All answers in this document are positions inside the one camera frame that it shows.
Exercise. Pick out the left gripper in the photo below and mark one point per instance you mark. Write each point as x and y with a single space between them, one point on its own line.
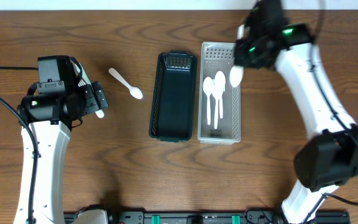
92 99

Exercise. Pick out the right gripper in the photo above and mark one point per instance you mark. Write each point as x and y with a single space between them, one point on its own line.
240 46

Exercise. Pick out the white plastic fork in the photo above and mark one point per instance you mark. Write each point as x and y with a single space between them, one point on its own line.
100 113
84 78

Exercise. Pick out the white plastic spoon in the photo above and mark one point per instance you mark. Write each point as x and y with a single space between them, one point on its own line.
134 91

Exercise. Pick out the white spoon crossing sideways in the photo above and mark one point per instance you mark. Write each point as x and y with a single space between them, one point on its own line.
220 82

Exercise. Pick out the clear plastic basket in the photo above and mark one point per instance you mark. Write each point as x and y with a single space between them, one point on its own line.
218 56

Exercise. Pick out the black plastic basket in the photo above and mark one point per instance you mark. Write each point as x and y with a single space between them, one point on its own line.
173 103

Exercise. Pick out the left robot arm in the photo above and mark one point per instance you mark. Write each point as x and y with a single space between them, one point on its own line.
47 207

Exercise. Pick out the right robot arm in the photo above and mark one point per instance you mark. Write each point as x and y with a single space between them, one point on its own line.
330 158

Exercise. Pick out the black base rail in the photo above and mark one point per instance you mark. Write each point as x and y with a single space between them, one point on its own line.
250 216

